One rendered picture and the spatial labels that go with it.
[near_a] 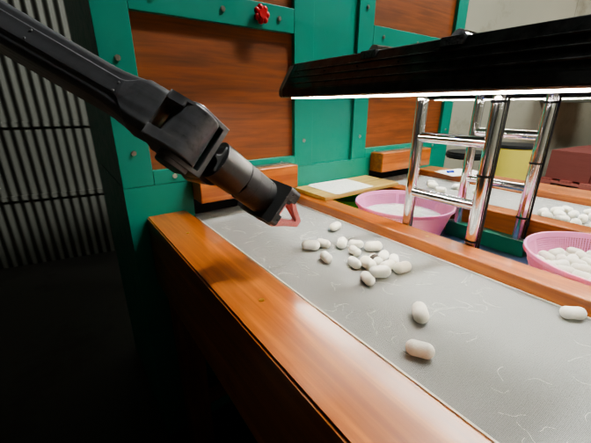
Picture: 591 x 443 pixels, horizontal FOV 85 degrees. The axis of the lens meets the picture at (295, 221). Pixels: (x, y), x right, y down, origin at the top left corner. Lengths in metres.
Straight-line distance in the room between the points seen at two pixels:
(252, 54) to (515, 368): 0.86
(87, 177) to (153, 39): 1.84
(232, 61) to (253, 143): 0.22
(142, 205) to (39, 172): 1.83
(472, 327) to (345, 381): 0.22
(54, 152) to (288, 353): 2.38
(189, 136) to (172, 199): 0.47
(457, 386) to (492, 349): 0.09
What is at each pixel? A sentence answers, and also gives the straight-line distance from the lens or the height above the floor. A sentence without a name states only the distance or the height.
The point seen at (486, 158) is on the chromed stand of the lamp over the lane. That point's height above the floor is 0.93.
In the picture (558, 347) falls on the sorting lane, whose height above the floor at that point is 0.74.
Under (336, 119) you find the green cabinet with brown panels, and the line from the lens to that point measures 1.14.
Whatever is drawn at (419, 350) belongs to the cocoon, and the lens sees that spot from 0.43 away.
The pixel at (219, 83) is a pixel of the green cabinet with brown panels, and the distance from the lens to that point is 0.92.
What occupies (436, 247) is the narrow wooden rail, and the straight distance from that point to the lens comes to 0.69.
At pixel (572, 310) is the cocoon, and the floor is 0.76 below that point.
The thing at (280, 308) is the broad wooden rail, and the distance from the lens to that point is 0.45.
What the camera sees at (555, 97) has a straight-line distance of 0.90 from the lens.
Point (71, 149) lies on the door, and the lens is 2.61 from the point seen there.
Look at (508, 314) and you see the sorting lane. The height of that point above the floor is 0.74.
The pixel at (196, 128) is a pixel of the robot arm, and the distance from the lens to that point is 0.43.
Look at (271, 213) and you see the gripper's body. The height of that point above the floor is 0.87.
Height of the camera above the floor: 1.02
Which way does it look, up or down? 20 degrees down
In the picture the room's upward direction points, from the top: straight up
